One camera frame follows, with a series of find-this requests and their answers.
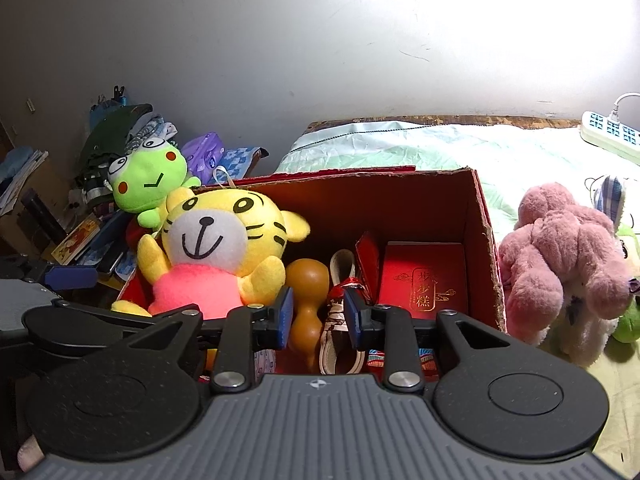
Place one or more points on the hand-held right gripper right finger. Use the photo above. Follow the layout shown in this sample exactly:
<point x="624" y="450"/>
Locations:
<point x="350" y="315"/>

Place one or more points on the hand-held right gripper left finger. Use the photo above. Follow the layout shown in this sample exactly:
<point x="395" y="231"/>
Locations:
<point x="284" y="317"/>

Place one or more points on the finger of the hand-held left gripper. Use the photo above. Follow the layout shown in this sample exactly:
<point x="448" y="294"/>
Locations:
<point x="70" y="276"/>
<point x="100" y="316"/>

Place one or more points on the brown cardboard box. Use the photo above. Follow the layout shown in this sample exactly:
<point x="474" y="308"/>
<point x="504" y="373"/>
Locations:
<point x="45" y="185"/>
<point x="400" y="210"/>

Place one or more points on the green capped plush doll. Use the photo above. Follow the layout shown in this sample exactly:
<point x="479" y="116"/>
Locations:
<point x="627" y="325"/>

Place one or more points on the white rabbit plush toy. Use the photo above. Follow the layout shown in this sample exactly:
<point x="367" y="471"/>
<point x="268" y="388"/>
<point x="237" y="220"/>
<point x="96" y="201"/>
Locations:
<point x="612" y="195"/>

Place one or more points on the person's left hand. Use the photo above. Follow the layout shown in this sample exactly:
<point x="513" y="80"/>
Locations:
<point x="31" y="452"/>

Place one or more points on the yellow printed card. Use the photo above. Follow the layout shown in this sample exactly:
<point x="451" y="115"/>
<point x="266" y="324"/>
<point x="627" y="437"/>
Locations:
<point x="75" y="240"/>

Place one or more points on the brown wooden gourd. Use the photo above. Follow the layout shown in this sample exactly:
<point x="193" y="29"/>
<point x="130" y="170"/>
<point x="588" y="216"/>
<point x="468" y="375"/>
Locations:
<point x="305" y="280"/>

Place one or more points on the blue tin box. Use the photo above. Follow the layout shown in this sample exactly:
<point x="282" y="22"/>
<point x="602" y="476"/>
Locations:
<point x="107" y="245"/>

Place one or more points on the colourful printed packet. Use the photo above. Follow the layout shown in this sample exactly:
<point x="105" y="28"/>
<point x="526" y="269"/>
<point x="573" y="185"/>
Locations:
<point x="375" y="360"/>

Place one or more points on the small red box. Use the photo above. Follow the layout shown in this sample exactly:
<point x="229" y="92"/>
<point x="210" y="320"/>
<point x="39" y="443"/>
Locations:
<point x="367" y="260"/>

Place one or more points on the red fabric item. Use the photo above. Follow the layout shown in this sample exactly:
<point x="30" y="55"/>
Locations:
<point x="137" y="232"/>

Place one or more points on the flat red gift box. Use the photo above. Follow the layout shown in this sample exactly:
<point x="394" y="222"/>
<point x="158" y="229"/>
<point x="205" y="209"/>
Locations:
<point x="425" y="265"/>

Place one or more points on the black and white striped cloth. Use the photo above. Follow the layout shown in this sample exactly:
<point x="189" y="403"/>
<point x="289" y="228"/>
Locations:
<point x="95" y="187"/>

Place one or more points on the yellow tiger plush toy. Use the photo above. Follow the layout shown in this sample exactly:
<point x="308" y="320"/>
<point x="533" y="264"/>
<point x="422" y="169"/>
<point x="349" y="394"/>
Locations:
<point x="215" y="240"/>

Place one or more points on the stack of papers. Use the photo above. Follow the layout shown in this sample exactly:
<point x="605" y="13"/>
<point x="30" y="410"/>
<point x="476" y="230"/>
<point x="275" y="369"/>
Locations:
<point x="17" y="170"/>

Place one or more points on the green frog plush toy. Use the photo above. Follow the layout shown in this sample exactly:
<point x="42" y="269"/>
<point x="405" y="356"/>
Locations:
<point x="145" y="180"/>

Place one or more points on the blue checkered cloth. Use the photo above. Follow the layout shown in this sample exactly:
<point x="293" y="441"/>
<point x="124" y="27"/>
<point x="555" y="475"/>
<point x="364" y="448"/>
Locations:
<point x="240" y="160"/>

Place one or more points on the grey printed cloth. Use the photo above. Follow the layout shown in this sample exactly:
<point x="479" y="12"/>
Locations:
<point x="150" y="130"/>

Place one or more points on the purple packet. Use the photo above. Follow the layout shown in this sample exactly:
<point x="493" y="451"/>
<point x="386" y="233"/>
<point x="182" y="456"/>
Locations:
<point x="202" y="150"/>

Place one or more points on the black clip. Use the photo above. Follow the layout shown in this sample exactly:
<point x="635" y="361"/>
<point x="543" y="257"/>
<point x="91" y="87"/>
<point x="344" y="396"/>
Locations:
<point x="118" y="94"/>

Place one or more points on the light green bed sheet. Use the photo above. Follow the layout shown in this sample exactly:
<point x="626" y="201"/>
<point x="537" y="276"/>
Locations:
<point x="450" y="150"/>

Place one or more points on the pink and white plush toy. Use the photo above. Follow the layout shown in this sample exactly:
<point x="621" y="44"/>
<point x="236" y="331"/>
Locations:
<point x="560" y="250"/>

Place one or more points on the white power strip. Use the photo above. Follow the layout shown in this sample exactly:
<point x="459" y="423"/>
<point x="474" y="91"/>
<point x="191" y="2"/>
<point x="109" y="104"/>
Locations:
<point x="600" y="132"/>

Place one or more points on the wooden bed frame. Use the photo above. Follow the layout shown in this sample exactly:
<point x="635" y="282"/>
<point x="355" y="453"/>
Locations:
<point x="500" y="120"/>

